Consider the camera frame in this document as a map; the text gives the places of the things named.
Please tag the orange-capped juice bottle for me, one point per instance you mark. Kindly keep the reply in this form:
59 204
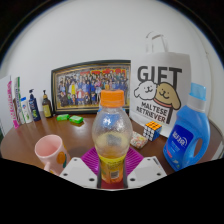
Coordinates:
112 133

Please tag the pink ceramic mug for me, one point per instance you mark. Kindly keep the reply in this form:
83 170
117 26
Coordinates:
50 150

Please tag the small patterned pouch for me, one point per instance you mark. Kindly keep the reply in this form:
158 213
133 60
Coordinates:
138 140

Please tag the pink printed tall tube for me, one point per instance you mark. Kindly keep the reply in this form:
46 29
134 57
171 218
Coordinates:
13 106

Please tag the colourful puzzle cube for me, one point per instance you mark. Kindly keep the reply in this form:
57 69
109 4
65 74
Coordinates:
152 130

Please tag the framed group photo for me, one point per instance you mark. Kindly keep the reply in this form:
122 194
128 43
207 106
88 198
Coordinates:
83 86

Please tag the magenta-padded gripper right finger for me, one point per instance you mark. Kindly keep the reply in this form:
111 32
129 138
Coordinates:
146 171

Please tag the white shampoo bottle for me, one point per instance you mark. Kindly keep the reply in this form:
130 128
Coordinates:
26 111

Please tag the white printed tall tube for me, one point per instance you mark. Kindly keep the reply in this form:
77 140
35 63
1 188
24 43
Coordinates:
18 100

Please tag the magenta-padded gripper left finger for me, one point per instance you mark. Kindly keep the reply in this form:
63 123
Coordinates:
78 171

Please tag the dark blue pump bottle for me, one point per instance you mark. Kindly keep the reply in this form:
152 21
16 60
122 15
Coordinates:
34 108

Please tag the white paper gift bag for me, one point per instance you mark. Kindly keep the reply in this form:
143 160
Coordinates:
160 90

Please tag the amber pump bottle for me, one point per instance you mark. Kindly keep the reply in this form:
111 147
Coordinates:
47 106

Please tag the blue detergent bottle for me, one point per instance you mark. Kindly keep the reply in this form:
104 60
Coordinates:
186 136

